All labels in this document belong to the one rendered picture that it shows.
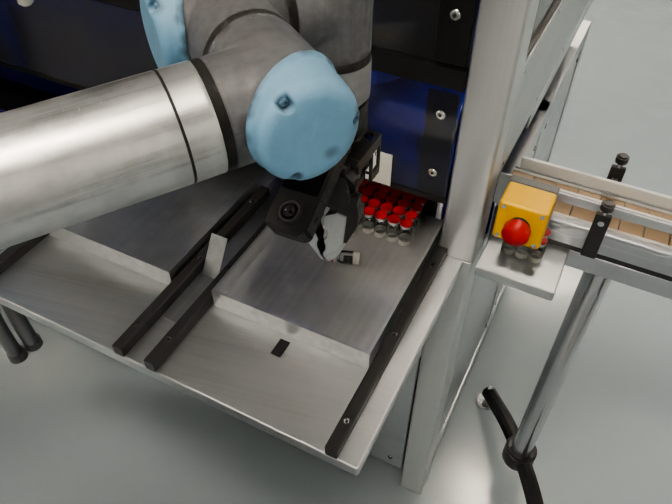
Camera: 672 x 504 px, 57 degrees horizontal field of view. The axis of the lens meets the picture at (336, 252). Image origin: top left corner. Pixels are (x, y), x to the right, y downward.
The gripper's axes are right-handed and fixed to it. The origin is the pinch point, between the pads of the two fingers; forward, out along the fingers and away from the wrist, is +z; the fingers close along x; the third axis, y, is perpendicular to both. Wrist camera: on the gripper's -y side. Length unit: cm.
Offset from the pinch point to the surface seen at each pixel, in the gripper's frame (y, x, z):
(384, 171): 27.4, 3.7, 7.9
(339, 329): 5.9, 0.7, 21.3
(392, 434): 28, -3, 85
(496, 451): 49, -27, 109
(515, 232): 24.0, -18.1, 8.8
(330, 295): 11.2, 4.9, 21.3
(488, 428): 55, -23, 109
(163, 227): 11.9, 37.8, 21.3
